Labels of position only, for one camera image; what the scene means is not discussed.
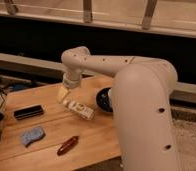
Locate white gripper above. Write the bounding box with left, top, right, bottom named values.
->
left=57, top=70, right=82, bottom=107

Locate white bottle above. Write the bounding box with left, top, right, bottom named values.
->
left=67, top=101, right=94, bottom=120

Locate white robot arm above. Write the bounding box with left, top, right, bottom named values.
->
left=61, top=46, right=182, bottom=171

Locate wooden table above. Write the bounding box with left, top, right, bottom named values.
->
left=0, top=76, right=120, bottom=171

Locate black bowl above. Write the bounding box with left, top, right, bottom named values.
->
left=96, top=88, right=113, bottom=113

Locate black rectangular case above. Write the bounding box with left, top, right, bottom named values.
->
left=14, top=105, right=44, bottom=120

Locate translucent plastic cup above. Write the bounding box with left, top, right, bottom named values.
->
left=108, top=89, right=112, bottom=100

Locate blue cloth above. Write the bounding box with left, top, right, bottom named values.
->
left=21, top=127, right=45, bottom=147

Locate red-brown oblong object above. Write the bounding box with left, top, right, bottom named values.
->
left=57, top=136, right=79, bottom=156

